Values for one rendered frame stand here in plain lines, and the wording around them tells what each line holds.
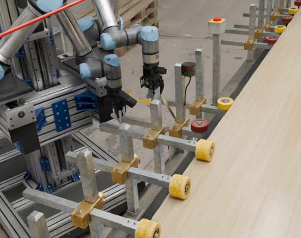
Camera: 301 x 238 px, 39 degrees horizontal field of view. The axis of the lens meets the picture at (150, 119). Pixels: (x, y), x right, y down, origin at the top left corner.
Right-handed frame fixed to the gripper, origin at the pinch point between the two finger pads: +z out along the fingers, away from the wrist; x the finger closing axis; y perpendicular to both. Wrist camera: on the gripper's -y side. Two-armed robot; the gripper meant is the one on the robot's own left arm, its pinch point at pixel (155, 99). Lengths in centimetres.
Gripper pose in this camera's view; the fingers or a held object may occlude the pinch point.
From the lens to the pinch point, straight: 201.0
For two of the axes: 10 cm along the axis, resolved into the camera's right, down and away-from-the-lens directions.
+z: 0.6, 8.7, 4.9
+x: 8.9, 1.7, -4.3
